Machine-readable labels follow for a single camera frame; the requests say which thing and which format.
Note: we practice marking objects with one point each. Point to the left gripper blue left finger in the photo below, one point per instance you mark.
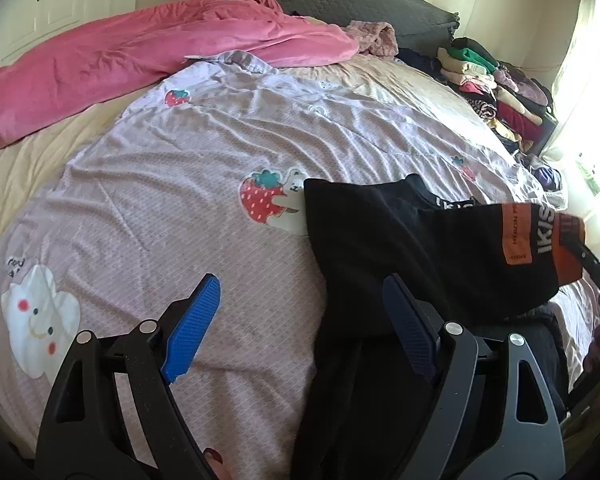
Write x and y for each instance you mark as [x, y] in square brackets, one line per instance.
[185, 323]

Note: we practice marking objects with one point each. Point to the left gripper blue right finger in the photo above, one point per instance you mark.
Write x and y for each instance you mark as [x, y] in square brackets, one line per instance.
[412, 331]

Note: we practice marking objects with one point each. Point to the black and orange garment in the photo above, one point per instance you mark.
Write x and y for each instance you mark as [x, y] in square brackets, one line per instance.
[491, 268]

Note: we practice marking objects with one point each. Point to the pile of folded clothes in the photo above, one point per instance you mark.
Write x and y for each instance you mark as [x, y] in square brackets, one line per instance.
[517, 108]

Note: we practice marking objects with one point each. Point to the person's left hand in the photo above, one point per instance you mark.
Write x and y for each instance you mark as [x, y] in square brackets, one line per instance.
[216, 462]

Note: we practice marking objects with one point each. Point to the lilac strawberry print sheet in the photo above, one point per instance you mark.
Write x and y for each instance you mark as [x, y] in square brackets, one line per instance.
[205, 173]

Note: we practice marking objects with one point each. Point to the beige bed sheet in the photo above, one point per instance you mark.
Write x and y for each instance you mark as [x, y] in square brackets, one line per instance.
[27, 164]

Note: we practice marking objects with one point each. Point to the dark navy garment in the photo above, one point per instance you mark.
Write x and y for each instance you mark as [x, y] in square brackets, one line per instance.
[427, 65]

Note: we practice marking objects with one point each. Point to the pink blanket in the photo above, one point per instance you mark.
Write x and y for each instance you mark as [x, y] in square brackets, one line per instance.
[111, 57]

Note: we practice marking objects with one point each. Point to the dusty pink crumpled garment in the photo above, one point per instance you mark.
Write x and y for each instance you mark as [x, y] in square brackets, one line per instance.
[374, 38]

